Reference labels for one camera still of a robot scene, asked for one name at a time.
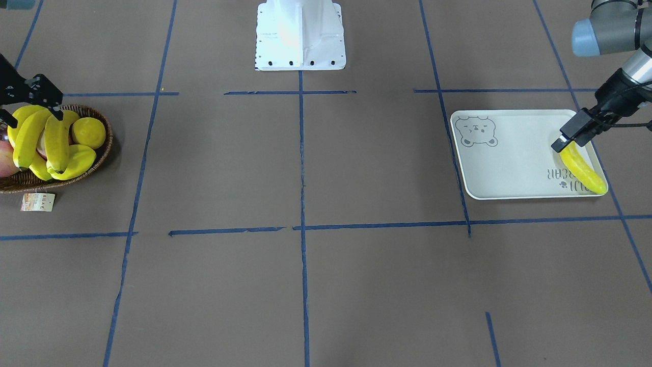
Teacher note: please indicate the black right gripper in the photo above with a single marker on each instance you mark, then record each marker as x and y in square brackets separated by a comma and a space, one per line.
[11, 84]

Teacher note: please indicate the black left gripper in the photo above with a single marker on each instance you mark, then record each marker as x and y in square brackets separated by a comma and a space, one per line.
[613, 92]

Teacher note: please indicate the yellow banana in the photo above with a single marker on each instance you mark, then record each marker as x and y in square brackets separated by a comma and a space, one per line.
[23, 114]
[56, 134]
[28, 140]

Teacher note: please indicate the yellow-green banana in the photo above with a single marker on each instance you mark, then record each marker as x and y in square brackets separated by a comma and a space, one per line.
[579, 167]

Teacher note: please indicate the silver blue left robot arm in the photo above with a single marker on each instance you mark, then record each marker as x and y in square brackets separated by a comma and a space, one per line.
[612, 27]

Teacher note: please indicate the brown wicker basket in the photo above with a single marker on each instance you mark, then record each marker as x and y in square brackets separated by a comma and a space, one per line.
[23, 182]

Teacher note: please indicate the white paper basket tag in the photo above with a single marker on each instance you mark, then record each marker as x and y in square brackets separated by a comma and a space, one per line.
[37, 202]

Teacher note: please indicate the red apple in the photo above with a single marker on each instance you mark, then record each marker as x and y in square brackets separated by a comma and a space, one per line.
[7, 166]

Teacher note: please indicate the yellow lemon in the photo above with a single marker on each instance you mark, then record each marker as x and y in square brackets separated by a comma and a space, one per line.
[88, 131]

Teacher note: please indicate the yellow star fruit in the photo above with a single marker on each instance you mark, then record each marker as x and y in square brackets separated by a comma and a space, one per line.
[81, 159]

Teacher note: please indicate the white bear print tray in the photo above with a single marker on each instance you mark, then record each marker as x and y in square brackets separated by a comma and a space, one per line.
[508, 155]

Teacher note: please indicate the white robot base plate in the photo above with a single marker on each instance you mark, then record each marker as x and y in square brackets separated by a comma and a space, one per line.
[299, 35]

